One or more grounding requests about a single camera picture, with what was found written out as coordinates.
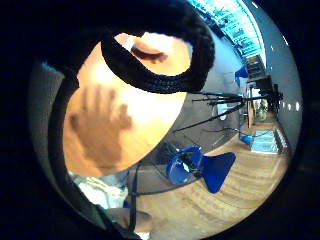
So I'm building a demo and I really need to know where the black tripod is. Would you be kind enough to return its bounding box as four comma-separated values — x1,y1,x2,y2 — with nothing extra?
172,87,285,134

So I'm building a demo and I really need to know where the blue chair with wooden legs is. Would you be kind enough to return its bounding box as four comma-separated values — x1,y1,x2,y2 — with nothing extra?
234,65,250,87

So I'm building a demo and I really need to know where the blue plastic chair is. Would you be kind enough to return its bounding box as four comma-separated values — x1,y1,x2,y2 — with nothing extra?
165,145,237,195

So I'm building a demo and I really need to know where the green potted plant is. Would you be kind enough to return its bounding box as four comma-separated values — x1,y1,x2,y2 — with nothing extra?
255,99,269,122

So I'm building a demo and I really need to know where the the person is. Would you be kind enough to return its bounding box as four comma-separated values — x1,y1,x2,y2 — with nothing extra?
27,61,154,240

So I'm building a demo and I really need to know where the black cable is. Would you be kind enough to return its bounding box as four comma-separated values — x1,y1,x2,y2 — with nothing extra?
127,159,203,235

